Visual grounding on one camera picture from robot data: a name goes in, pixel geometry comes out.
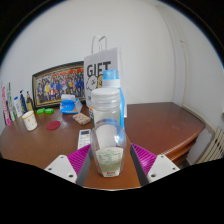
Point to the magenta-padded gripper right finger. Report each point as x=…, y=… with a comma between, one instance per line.
x=146, y=160

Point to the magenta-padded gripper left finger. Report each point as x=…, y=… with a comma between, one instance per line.
x=76, y=160

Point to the clear plastic drink bottle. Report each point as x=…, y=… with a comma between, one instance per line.
x=108, y=140

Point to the white remote control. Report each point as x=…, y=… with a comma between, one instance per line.
x=84, y=137

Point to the flat round red coaster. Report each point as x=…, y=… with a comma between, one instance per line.
x=53, y=125

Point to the colourful puzzle cube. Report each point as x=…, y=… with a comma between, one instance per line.
x=90, y=112

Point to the blue tissue pack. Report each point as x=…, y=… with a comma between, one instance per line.
x=70, y=106

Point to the small green box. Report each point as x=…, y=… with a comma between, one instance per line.
x=40, y=110
x=49, y=110

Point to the white cup with yellow rim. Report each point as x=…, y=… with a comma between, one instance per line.
x=30, y=120

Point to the white radiator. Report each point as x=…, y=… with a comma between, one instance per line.
x=213, y=146

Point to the dark amber pump bottle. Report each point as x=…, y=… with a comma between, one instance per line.
x=29, y=104

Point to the dark blue pump bottle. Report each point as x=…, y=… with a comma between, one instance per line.
x=22, y=102

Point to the dark framed group picture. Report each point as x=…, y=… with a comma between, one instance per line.
x=60, y=83

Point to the white bottle with blue cap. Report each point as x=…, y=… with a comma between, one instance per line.
x=17, y=106

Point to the pink and white tube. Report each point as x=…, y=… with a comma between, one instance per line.
x=5, y=106

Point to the blue detergent bottle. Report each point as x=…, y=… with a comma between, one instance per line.
x=111, y=75

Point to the white paper gift bag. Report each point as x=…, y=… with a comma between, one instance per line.
x=96, y=66

